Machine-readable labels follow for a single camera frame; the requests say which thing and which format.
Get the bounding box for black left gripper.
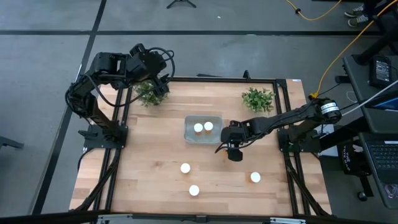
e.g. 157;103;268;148
136;51;170;96

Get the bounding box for grey plastic basket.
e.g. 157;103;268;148
183;114;224;145

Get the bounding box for bushy small-leaf potted plant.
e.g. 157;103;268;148
133;80;170;108

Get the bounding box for broad-leaf plant white pot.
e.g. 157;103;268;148
241;87;276;113

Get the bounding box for black tripod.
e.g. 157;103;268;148
166;0;197;9

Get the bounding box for black bag white lettering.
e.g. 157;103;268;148
337;144;371;178

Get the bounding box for dark grey side desk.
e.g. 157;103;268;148
343;53;398;134

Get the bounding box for dark grey laptop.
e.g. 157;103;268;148
359;133;398;210

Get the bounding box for black chair leg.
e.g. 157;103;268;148
0;136;25;150

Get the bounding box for black power adapter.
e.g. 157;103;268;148
369;55;393;88

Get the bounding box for black crossbeam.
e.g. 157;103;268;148
0;210;398;224

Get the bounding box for black desk base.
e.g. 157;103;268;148
353;0;398;66

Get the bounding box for person's shoe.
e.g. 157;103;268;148
344;4;365;18
348;14;369;28

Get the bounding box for person's leg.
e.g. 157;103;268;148
362;0;385;16

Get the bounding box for black metal table frame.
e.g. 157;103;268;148
73;74;332;218

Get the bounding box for silver metal bracket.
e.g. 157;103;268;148
269;217;307;224
96;213;133;224

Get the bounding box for yellow cable yellow plug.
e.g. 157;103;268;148
308;0;398;102

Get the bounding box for white cable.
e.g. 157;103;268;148
340;80;398;118

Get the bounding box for yellow cable black connector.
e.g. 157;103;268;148
285;0;343;22

